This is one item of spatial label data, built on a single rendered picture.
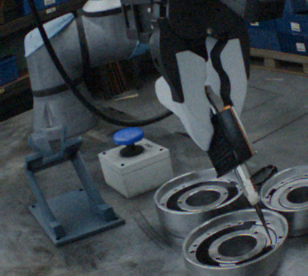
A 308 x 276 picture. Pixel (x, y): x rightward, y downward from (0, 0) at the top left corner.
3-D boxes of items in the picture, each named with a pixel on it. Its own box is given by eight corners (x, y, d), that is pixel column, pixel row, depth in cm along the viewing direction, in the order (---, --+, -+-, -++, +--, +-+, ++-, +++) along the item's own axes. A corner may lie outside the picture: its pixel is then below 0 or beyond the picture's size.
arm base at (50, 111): (28, 130, 100) (18, 88, 96) (84, 108, 106) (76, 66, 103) (45, 147, 87) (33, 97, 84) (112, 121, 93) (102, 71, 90)
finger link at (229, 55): (223, 116, 48) (199, 30, 45) (259, 127, 43) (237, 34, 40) (199, 129, 47) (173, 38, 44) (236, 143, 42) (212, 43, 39)
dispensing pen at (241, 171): (271, 244, 37) (193, 75, 40) (249, 251, 40) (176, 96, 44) (288, 232, 37) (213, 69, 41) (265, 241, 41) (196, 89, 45)
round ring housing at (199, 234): (272, 295, 35) (273, 267, 33) (170, 292, 39) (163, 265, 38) (294, 235, 43) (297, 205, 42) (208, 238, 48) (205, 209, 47)
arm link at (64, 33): (31, 83, 98) (23, 27, 94) (87, 66, 100) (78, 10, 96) (30, 95, 87) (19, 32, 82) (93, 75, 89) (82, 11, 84)
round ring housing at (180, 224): (188, 252, 46) (183, 223, 45) (145, 219, 56) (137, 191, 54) (265, 212, 50) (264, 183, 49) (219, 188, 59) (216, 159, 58)
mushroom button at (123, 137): (156, 164, 64) (147, 128, 63) (128, 175, 63) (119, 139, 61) (140, 156, 68) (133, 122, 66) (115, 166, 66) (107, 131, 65)
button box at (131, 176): (175, 180, 65) (168, 146, 63) (128, 199, 62) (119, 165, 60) (145, 164, 72) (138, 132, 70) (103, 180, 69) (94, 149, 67)
